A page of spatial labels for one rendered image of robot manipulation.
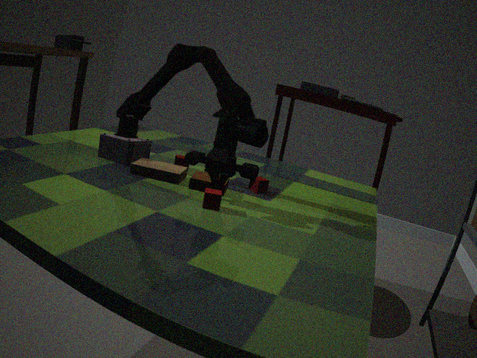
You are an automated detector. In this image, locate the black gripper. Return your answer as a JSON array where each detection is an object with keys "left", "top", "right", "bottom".
[{"left": 184, "top": 136, "right": 259, "bottom": 190}]

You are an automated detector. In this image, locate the brown block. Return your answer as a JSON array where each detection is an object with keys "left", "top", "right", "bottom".
[{"left": 189, "top": 171, "right": 229, "bottom": 196}]

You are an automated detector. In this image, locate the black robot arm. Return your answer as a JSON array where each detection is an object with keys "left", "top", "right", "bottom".
[{"left": 114, "top": 43, "right": 268, "bottom": 174}]

